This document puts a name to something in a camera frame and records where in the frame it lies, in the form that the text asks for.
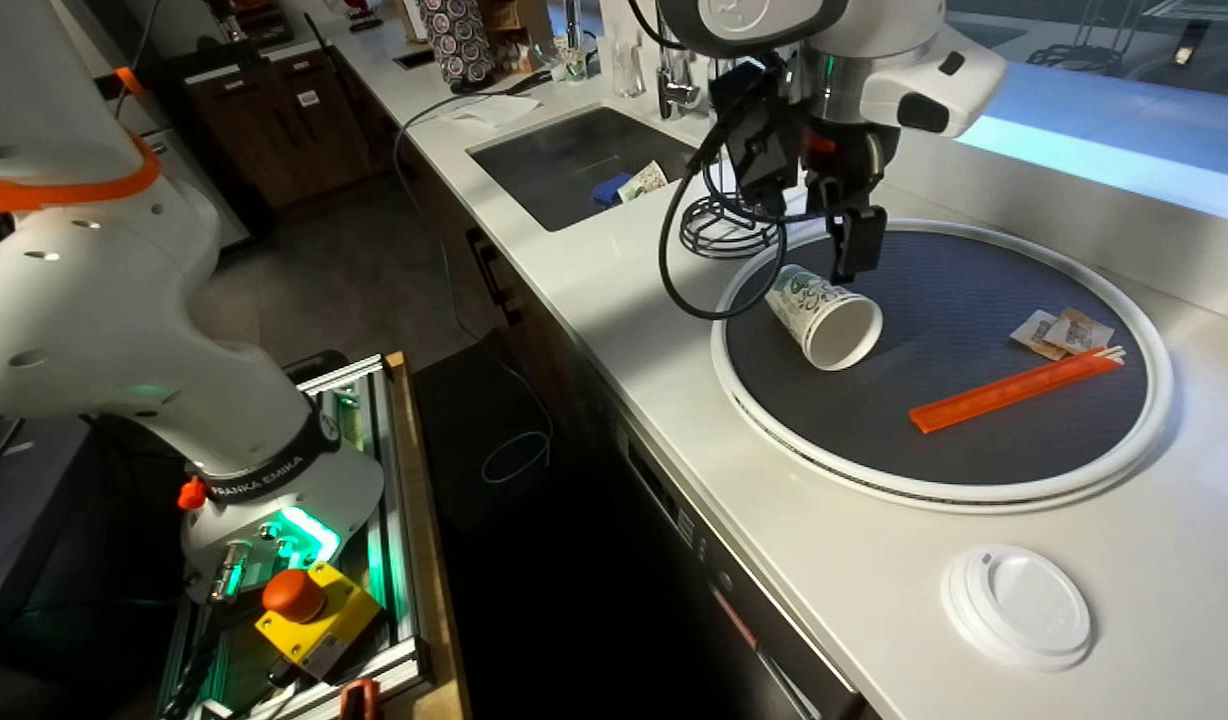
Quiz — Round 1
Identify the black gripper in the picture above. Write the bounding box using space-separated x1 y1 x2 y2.
758 114 898 287

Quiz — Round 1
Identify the printed white paper cup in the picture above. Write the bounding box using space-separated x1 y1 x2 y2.
765 259 889 378

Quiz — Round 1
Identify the orange stick packet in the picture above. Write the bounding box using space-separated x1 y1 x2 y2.
904 350 1130 440

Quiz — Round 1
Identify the patterned paper cup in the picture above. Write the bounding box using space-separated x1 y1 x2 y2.
615 156 677 210

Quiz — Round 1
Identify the white plastic cup lid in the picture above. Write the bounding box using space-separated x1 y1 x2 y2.
941 540 1100 677

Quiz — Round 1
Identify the small paper sugar packet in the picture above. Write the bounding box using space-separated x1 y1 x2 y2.
1007 309 1070 363
1047 303 1120 362

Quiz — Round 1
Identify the round dark turntable tray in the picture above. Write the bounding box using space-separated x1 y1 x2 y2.
707 216 1180 514

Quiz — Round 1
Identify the blue sponge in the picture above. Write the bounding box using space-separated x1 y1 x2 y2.
589 167 635 212

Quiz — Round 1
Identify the window glass pane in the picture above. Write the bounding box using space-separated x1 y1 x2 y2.
943 0 1228 229

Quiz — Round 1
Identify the stainless steel sink basin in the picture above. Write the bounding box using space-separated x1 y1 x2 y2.
470 103 720 235

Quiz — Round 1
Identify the dark wooden cabinet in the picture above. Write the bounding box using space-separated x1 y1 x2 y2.
156 44 380 216

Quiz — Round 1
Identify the yellow emergency stop button box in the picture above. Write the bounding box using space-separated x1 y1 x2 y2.
251 559 384 677

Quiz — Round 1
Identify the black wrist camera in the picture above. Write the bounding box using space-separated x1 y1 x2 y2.
707 62 814 205

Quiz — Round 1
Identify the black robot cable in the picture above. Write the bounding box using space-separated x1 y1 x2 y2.
655 96 792 323

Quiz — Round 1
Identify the red handled tool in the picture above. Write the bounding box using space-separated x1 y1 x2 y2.
333 677 384 720

